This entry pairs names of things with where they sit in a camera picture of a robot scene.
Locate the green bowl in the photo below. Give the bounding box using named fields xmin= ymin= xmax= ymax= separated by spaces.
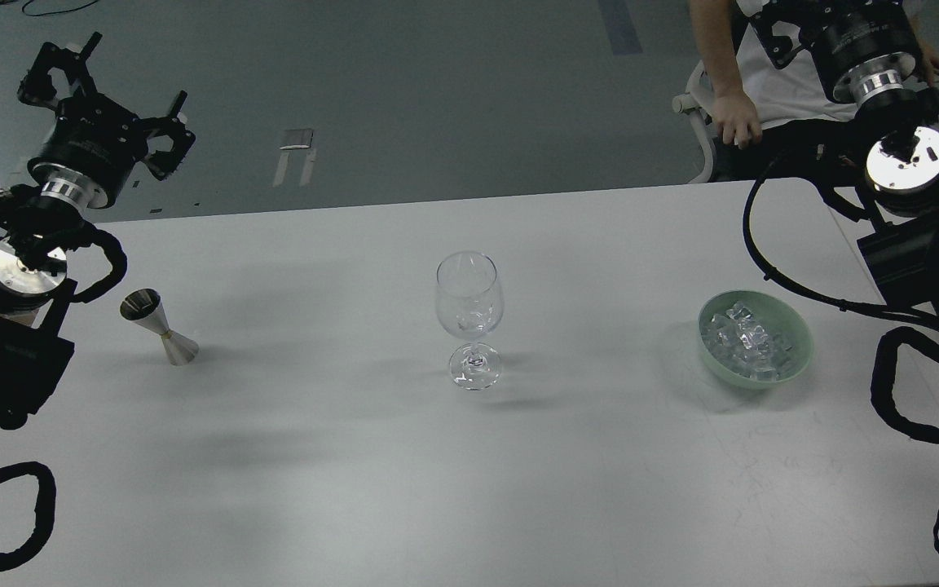
xmin=694 ymin=290 xmax=813 ymax=391

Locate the black floor cable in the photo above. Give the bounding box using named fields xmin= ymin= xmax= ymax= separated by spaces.
xmin=0 ymin=0 xmax=102 ymax=32

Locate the clear ice cubes pile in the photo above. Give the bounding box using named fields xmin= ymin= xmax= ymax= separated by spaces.
xmin=700 ymin=300 xmax=796 ymax=382

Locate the white office chair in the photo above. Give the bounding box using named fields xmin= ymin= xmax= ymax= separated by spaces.
xmin=671 ymin=60 xmax=716 ymax=183

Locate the steel cocktail jigger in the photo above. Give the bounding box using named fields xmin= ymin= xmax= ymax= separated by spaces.
xmin=119 ymin=289 xmax=199 ymax=365

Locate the clear wine glass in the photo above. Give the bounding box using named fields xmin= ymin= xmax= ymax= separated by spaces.
xmin=434 ymin=250 xmax=505 ymax=391

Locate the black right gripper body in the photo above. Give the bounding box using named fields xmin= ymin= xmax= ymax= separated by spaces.
xmin=809 ymin=1 xmax=923 ymax=105

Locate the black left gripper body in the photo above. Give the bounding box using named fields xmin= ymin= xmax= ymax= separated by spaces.
xmin=29 ymin=95 xmax=161 ymax=210

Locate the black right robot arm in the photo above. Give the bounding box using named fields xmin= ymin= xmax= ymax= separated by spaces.
xmin=743 ymin=1 xmax=939 ymax=530

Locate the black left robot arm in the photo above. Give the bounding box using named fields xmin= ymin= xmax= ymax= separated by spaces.
xmin=0 ymin=33 xmax=196 ymax=572

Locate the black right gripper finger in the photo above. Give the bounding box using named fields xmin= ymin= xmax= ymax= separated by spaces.
xmin=750 ymin=1 xmax=813 ymax=69

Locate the person in white shirt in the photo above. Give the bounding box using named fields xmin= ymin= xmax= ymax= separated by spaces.
xmin=688 ymin=0 xmax=939 ymax=182

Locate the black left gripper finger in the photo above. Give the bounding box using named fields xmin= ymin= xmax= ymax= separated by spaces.
xmin=140 ymin=90 xmax=196 ymax=181
xmin=16 ymin=31 xmax=102 ymax=111

